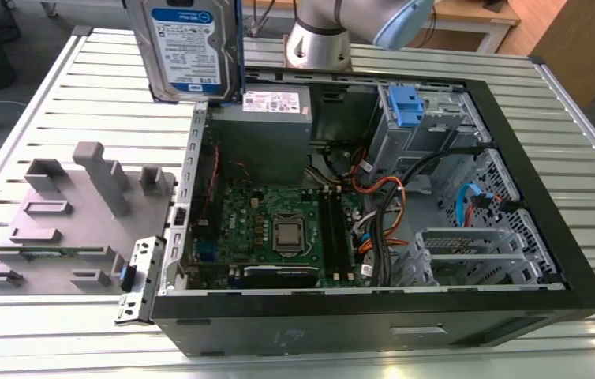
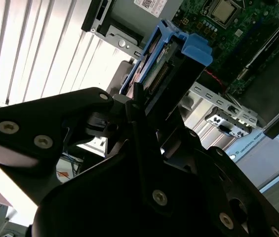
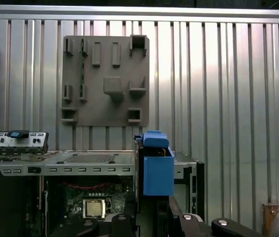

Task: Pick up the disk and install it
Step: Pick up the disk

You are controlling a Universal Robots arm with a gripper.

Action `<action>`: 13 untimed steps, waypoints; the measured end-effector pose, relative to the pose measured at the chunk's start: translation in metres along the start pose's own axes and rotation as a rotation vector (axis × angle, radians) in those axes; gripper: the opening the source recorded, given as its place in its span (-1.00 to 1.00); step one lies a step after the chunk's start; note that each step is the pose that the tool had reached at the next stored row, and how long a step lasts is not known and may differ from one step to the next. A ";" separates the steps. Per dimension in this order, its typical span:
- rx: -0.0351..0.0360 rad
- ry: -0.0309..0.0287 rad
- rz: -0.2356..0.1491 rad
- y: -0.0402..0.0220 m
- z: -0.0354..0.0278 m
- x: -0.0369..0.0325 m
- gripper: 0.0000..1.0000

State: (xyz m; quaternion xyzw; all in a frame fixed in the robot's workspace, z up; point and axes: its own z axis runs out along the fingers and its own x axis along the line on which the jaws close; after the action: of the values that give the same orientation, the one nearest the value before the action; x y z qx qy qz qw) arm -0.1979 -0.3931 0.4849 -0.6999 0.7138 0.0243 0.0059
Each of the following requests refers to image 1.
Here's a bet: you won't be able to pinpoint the blue data wire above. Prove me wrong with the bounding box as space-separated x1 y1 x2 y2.
453 182 486 230

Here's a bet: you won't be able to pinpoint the red black power wire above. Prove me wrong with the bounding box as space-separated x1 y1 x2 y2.
472 193 522 214

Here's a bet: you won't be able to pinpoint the hard disk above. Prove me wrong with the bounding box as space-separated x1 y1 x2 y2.
123 0 249 107

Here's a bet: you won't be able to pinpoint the silver metal disk bay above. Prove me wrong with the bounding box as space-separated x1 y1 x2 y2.
414 227 561 287

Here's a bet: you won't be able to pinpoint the black CPU socket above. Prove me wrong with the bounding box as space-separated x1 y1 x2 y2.
269 212 312 258

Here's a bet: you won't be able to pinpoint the green motherboard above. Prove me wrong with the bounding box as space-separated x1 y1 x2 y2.
185 183 369 285

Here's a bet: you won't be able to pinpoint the silver CPU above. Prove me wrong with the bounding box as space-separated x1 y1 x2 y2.
273 220 306 248

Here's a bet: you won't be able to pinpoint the grey power supply unit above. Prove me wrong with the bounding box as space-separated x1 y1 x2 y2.
206 81 313 186

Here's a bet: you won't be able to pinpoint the black RAM slot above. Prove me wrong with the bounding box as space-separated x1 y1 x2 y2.
320 187 342 280

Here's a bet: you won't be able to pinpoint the black graphics card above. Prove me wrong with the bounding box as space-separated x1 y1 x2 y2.
228 263 322 291

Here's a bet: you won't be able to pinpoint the grey metal drive cage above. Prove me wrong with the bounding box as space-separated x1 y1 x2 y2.
366 84 489 178

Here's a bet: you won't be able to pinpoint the blue plastic drive latch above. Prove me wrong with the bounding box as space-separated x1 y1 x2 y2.
388 84 426 128

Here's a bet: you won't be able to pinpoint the black open PC case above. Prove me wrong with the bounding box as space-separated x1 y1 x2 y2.
149 62 595 358

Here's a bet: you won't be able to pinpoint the blue black latch clip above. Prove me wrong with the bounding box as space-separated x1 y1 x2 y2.
119 266 138 293

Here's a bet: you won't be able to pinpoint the grey parts rack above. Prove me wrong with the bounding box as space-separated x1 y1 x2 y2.
0 141 177 296

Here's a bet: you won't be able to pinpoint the green RAM stick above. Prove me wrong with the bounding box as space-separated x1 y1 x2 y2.
17 246 103 258

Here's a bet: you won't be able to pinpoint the brown wooden cabinet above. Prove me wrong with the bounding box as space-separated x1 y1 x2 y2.
530 0 595 110

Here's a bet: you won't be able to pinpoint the yellow black power wires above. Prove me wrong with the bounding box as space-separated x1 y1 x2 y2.
304 164 348 186

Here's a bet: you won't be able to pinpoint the thin red wire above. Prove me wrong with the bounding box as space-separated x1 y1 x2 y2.
210 141 222 198

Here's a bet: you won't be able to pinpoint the orange wire bundle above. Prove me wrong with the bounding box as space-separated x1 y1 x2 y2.
352 175 409 253

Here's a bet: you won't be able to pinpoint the black cable bundle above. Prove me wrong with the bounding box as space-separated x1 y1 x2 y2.
368 145 486 286

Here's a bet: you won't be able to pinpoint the silver hinged slot bracket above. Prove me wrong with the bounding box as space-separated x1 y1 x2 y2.
113 235 167 327

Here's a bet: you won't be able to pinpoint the wooden desk white frame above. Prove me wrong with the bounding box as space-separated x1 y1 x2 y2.
412 0 522 54

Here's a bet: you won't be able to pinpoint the white metal table frame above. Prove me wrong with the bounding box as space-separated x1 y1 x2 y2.
37 0 129 19

